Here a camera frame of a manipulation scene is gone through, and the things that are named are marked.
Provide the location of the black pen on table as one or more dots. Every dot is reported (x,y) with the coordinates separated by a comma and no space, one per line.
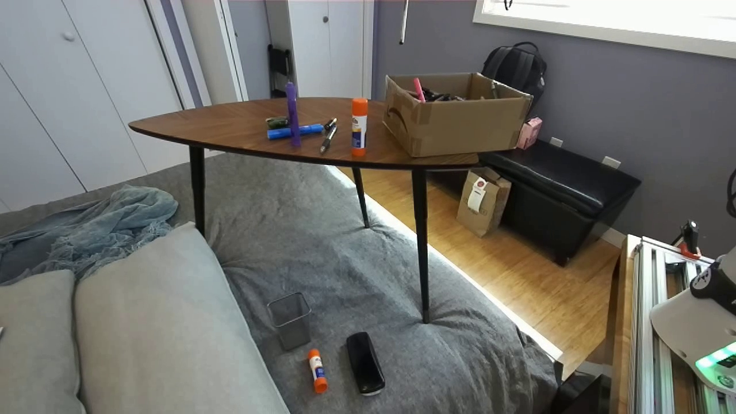
(330,131)

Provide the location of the small cardboard box with label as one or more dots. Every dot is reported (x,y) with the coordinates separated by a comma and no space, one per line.
(485,201)

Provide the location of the large cardboard box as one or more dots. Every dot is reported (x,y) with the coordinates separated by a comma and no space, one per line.
(464,113)

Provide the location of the pink object behind box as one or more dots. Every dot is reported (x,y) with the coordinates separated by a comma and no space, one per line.
(531,131)

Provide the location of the wooden oval table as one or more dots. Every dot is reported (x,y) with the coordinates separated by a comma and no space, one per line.
(240,129)

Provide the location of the upright orange glue stick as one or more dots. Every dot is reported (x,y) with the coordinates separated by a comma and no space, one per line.
(359,127)

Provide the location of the grey carpet rug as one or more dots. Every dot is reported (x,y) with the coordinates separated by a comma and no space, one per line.
(282,229)

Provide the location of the upright purple marker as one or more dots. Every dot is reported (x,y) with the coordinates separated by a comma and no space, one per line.
(294,113)

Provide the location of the green marker on table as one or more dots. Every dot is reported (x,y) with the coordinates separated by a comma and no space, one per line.
(278,122)

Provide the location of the pink marker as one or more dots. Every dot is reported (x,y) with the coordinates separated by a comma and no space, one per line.
(418,86)

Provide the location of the grey mesh pencil cup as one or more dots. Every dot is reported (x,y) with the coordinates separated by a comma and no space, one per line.
(290,317)

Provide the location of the black phone on floor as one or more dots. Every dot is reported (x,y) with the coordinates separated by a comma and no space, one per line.
(365,365)

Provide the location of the orange glue stick on floor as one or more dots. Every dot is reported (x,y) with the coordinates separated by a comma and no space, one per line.
(319,373)

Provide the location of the black leather ottoman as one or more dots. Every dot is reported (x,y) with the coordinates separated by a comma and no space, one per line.
(560,201)

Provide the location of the black backpack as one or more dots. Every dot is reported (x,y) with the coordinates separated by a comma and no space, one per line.
(518,67)

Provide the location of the grey sofa cushion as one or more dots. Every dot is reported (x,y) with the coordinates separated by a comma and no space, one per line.
(155,332)

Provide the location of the blue grey blanket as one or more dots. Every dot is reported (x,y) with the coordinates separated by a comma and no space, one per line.
(88,236)

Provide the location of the white closet doors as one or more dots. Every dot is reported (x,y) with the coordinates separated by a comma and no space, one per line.
(78,75)

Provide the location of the aluminium frame rail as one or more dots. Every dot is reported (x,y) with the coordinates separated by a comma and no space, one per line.
(655,380)

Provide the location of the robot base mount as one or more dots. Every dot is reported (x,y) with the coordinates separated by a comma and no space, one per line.
(700,324)

